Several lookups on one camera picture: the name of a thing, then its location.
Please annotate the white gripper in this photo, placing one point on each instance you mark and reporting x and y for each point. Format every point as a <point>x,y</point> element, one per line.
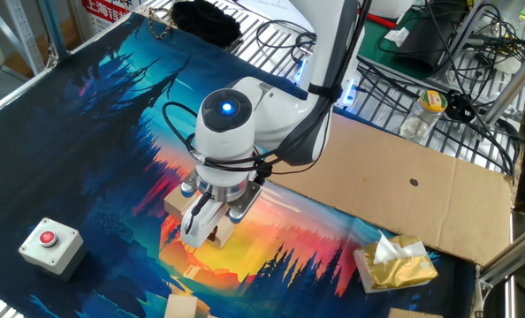
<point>200,225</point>

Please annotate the metal wrist mounting plate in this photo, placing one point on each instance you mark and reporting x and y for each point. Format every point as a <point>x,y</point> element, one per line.
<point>249,196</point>

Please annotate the grey box with red button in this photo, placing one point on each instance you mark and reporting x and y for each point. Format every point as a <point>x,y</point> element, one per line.
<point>52,247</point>

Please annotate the colourful forest print mat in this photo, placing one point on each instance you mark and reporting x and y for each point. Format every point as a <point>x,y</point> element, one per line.
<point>46,154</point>

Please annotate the gold tissue pack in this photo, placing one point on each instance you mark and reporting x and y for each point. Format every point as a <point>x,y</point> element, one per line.
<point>395,269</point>

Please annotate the flat brown cardboard sheet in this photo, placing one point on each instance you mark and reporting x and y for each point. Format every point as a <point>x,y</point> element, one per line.
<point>399,185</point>

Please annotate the black fuzzy bag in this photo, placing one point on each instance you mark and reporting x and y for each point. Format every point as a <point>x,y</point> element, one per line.
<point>205,22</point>

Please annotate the open cardboard box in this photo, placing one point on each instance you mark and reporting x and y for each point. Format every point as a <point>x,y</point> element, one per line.
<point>415,314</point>

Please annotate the glass jar yellow lid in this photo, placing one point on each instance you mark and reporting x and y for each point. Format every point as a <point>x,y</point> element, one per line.
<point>421,117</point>

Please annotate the red white printed sign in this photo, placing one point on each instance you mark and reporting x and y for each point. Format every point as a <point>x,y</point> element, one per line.
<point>105,11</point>

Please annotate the green cutting mat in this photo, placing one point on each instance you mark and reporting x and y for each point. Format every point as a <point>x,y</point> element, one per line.
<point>377,48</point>

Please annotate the white paper scrap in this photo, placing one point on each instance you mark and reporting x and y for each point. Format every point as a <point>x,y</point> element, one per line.
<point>397,37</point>

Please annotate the red pen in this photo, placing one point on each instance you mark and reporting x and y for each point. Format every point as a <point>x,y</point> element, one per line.
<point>379,20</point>

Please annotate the perforated grey shelf upright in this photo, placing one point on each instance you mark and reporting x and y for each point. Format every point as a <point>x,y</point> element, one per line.
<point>24,35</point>

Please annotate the slanted aluminium profile bar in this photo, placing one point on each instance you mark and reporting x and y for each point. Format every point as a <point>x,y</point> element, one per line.
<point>514,86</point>
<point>510,258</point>

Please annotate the grey steel post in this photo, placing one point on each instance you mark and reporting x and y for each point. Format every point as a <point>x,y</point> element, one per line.
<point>52,26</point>

